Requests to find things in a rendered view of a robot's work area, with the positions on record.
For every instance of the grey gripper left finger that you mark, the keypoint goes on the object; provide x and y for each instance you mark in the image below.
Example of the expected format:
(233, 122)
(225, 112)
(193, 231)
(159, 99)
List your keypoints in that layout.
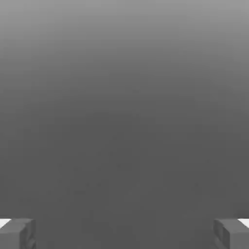
(16, 233)

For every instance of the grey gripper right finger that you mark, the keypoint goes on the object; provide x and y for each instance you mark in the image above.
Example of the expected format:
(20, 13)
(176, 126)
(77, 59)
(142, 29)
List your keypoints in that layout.
(232, 233)

